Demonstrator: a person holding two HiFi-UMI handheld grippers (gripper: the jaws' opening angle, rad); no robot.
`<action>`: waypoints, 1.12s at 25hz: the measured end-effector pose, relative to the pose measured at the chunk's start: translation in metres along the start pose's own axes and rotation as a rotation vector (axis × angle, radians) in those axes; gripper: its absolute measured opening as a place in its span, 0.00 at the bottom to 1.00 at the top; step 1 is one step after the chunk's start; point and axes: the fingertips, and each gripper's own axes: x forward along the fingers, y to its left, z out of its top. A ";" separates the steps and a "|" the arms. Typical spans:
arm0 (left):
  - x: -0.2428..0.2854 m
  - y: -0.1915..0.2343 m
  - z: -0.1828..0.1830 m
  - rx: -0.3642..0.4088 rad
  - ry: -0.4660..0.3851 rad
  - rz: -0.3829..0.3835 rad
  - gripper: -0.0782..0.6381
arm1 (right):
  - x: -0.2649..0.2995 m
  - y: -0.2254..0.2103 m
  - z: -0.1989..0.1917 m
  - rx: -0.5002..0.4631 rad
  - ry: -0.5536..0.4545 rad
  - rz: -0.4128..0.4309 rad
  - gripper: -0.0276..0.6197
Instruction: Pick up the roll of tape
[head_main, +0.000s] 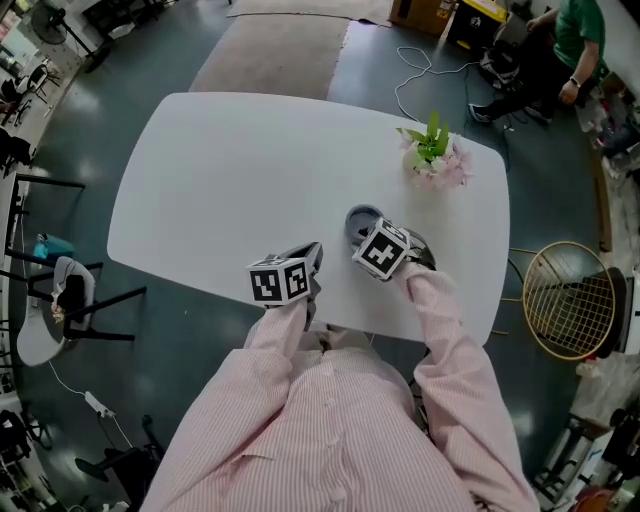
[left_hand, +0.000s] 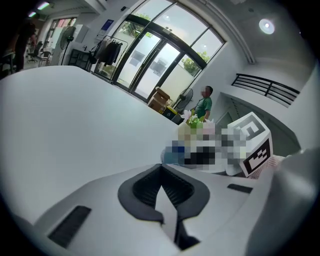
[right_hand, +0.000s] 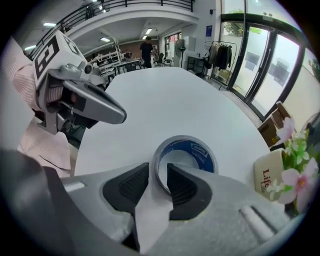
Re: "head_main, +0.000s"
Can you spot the person's right forearm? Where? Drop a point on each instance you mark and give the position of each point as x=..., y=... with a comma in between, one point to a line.
x=440, y=320

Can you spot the pink flower bouquet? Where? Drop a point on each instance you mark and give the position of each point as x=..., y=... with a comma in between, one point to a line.
x=436, y=157

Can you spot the teal bag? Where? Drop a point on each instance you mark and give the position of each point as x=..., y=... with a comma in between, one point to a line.
x=52, y=247

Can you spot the brown floor mat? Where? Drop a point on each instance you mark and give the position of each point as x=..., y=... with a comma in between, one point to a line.
x=272, y=50

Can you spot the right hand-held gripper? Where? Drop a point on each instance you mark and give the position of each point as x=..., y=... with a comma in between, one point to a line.
x=382, y=247

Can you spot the person's left forearm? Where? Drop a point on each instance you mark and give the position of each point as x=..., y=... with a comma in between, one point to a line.
x=280, y=332

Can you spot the cardboard box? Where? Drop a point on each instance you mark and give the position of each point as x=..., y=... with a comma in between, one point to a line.
x=420, y=12

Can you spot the grey chair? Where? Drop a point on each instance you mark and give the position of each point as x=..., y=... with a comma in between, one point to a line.
x=55, y=310

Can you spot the black office chair base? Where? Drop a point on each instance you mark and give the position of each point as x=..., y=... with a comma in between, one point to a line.
x=122, y=460

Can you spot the person's pink striped shirt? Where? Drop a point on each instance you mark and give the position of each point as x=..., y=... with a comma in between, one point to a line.
x=330, y=425

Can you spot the white power strip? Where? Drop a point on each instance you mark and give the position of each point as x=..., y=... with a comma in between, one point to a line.
x=98, y=404

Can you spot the yellow black box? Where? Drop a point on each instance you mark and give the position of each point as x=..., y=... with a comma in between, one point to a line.
x=475, y=22

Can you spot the black standing fan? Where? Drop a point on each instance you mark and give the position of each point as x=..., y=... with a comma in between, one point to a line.
x=60, y=27

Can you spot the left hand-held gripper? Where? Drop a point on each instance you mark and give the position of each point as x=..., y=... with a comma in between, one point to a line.
x=277, y=280

